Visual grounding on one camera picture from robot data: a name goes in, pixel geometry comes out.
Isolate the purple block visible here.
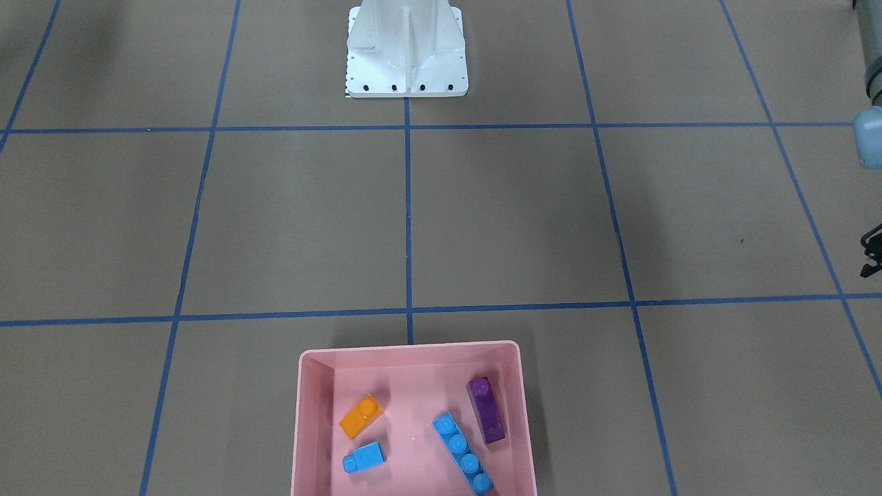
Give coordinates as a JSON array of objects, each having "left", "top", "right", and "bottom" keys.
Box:
[{"left": 466, "top": 376, "right": 505, "bottom": 445}]

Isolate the long blue studded block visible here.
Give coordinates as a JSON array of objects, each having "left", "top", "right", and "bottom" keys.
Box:
[{"left": 431, "top": 412, "right": 495, "bottom": 495}]

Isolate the orange block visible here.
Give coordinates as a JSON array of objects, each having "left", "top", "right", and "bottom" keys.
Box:
[{"left": 339, "top": 393, "right": 384, "bottom": 440}]

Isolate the small blue block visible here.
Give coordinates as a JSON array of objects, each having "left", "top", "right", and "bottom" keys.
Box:
[{"left": 341, "top": 442, "right": 387, "bottom": 474}]

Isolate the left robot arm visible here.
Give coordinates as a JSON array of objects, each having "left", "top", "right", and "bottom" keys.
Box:
[{"left": 852, "top": 1, "right": 881, "bottom": 170}]

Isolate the pink plastic box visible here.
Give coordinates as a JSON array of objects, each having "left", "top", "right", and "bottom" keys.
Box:
[{"left": 289, "top": 341, "right": 537, "bottom": 495}]

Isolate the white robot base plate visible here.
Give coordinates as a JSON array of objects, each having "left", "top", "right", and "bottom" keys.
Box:
[{"left": 345, "top": 1, "right": 469, "bottom": 99}]

